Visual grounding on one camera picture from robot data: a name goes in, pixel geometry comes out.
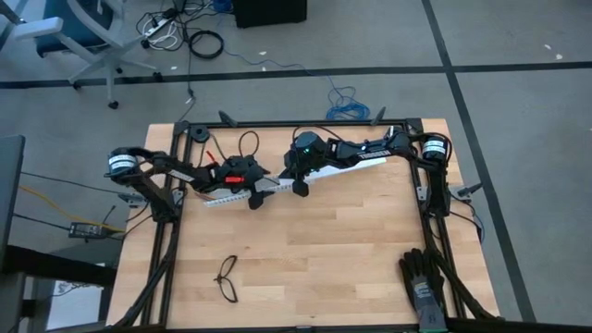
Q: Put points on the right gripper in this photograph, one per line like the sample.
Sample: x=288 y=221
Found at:
x=296 y=168

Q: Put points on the white power strip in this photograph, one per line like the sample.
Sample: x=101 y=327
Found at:
x=159 y=25

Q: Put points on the white duct cover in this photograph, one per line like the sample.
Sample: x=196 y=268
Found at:
x=351 y=167

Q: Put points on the black box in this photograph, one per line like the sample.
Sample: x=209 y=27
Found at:
x=268 y=11

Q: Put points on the dark tape roll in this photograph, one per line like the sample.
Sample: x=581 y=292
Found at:
x=200 y=134

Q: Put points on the grey office chair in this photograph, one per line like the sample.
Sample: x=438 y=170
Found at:
x=69 y=28

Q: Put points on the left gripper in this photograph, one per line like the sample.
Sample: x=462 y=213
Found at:
x=245 y=168

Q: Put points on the black aluminium table frame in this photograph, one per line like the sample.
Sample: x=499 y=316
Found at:
x=259 y=123

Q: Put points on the black-framed eyeglasses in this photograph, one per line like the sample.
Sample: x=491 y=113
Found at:
x=217 y=279

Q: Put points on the black and white tape roll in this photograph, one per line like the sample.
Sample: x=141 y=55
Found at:
x=391 y=131

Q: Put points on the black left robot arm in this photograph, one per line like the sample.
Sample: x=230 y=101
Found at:
x=180 y=175

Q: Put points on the dark desk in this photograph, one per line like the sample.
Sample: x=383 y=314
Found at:
x=46 y=268

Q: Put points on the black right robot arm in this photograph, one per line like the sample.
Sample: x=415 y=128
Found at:
x=374 y=151

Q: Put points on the black and grey work glove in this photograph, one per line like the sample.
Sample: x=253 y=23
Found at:
x=423 y=277

